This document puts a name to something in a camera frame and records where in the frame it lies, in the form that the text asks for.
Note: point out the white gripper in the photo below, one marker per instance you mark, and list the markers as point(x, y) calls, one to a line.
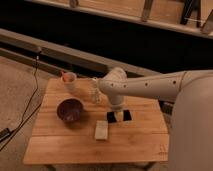
point(116, 104)

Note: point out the black eraser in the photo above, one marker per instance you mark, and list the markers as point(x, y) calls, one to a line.
point(111, 118)

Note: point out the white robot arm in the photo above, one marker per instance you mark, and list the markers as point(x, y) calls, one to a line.
point(191, 92)

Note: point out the white sponge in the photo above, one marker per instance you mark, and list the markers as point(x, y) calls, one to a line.
point(101, 130)

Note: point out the clear plastic bottle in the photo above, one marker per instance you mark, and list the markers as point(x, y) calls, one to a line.
point(95, 90)

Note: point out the dark purple bowl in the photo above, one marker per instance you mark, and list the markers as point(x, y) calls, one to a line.
point(70, 110)

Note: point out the wooden table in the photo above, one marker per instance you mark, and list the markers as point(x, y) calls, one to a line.
point(142, 139)

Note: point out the black device on floor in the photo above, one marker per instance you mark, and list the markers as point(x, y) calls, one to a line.
point(4, 134)

